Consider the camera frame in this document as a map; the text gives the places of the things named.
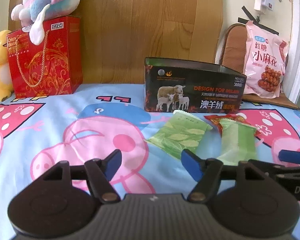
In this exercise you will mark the yellow duck plush toy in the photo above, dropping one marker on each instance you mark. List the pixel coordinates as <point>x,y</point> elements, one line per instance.
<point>6,86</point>

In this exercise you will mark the red orange snack packet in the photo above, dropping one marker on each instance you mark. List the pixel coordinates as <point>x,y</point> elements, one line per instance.
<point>215,122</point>

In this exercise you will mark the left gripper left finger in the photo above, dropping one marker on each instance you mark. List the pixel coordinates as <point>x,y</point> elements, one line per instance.
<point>100,173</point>

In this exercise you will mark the green leaf snack packet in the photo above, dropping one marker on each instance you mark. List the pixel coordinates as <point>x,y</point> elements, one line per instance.
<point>182,131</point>

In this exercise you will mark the white plug adapter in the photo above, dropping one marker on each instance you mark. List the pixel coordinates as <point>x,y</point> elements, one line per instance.
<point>262,5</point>

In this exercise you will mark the plain green snack packet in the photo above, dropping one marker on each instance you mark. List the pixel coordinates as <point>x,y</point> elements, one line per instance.
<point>238,142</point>

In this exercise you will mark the pink twisted snack bag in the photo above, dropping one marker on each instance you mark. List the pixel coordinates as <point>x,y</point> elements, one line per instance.
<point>264,62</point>

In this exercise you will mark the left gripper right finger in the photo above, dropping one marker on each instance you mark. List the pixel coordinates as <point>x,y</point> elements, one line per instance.
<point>207,174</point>

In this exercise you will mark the black sheep print box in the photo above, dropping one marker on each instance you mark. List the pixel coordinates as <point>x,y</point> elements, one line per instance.
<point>191,86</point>

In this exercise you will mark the brown seat cushion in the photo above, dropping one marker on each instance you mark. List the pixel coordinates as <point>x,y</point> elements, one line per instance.
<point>232,56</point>

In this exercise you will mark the red gift bag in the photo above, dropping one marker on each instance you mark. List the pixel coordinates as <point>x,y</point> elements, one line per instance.
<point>50,68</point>

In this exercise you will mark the wooden board headboard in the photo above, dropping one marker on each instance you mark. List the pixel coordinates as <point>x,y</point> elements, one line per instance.
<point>117,35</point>

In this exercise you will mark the pink blue plush toy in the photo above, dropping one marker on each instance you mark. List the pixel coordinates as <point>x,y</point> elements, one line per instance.
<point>34,12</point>

